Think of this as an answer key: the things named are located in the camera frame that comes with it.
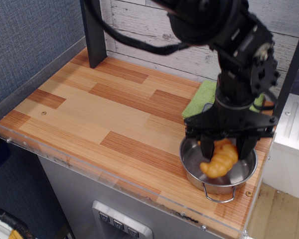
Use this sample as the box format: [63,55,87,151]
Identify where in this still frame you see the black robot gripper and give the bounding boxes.
[184,102,278,160]

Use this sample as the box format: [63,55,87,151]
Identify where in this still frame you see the orange toy croissant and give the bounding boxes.
[200,139,239,179]

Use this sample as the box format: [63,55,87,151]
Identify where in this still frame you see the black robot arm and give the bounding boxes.
[157,0,279,159]

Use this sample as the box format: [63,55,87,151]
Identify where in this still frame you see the stainless steel pot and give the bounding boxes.
[179,138,258,203]

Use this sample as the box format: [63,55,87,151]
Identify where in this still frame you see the green cloth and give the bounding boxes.
[181,80,265,120]

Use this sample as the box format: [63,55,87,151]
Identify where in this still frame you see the white metal side cabinet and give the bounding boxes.
[263,94,299,198]

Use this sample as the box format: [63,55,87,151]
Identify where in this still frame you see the silver button control panel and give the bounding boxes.
[92,200,153,239]

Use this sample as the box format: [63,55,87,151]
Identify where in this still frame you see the clear acrylic table guard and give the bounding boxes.
[0,39,272,239]

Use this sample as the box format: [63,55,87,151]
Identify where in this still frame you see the green handled grey spatula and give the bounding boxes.
[202,103,213,113]

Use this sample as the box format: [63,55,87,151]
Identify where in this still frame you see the dark grey right post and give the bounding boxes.
[273,40,299,122]

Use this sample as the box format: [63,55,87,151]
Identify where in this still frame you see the dark grey post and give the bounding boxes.
[273,40,299,122]
[80,0,107,68]

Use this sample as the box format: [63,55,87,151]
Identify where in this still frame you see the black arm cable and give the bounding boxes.
[88,0,279,112]

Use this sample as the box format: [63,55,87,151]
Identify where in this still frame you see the dark grey left post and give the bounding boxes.
[80,0,107,68]

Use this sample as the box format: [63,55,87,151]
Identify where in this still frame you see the yellow black cable bundle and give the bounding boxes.
[0,208,35,239]

